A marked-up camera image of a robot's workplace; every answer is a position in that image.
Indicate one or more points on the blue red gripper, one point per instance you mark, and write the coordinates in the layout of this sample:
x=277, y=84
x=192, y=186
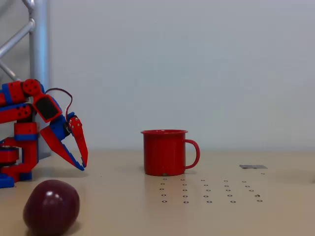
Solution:
x=59, y=128

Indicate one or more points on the dark red plum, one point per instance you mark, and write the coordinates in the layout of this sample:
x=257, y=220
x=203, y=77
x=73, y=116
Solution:
x=51, y=207

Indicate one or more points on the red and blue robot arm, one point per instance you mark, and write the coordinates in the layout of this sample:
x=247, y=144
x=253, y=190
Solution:
x=23, y=127

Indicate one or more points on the red enamel mug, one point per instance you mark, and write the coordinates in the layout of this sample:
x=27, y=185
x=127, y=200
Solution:
x=163, y=153

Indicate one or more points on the small grey tape piece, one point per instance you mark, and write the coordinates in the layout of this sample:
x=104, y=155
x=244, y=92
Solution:
x=253, y=167

